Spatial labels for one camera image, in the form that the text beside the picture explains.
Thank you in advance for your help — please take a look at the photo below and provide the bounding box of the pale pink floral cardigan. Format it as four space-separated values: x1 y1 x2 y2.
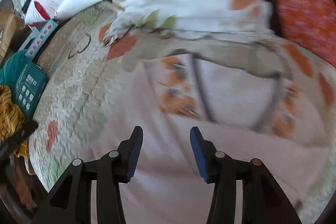
81 54 330 223

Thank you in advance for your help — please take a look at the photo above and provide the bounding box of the yellow striped garment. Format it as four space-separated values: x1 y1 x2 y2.
0 85 25 142

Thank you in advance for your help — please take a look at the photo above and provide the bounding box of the quilted patterned bedspread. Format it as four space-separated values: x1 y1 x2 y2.
29 2 335 223

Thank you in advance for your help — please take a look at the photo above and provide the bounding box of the teal packaged box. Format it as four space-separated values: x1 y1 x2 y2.
1 50 49 121

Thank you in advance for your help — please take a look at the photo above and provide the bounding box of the light blue patterned strip box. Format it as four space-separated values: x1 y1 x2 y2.
26 20 58 60

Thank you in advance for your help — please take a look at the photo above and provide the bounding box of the red floral blanket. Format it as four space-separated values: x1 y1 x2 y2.
276 0 335 65

